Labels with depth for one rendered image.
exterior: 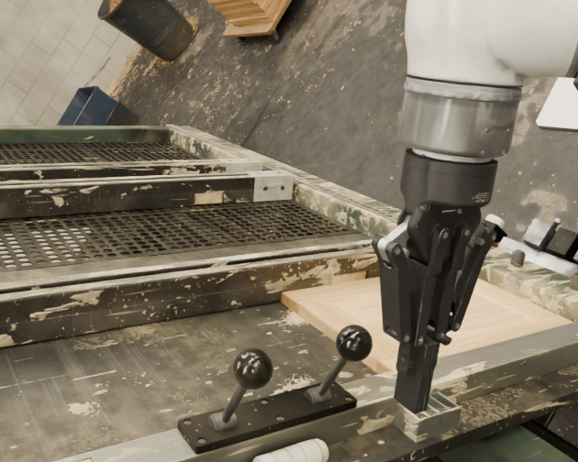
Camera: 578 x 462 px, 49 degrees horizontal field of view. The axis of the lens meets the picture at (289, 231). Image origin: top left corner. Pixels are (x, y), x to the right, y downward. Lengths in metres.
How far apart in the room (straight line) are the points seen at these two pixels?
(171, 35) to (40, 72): 1.38
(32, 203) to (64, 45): 4.86
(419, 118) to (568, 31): 0.12
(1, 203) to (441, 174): 1.14
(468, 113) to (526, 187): 2.03
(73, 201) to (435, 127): 1.14
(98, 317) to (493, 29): 0.68
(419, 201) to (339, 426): 0.32
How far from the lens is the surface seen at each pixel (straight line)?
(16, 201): 1.50
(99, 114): 5.32
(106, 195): 1.54
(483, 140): 0.50
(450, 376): 0.85
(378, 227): 1.49
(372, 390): 0.78
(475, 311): 1.13
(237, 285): 1.03
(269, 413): 0.70
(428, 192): 0.51
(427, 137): 0.50
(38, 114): 6.25
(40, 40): 6.26
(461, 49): 0.48
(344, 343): 0.64
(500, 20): 0.48
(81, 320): 0.95
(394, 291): 0.53
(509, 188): 2.54
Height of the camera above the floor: 1.92
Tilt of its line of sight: 37 degrees down
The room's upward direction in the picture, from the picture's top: 55 degrees counter-clockwise
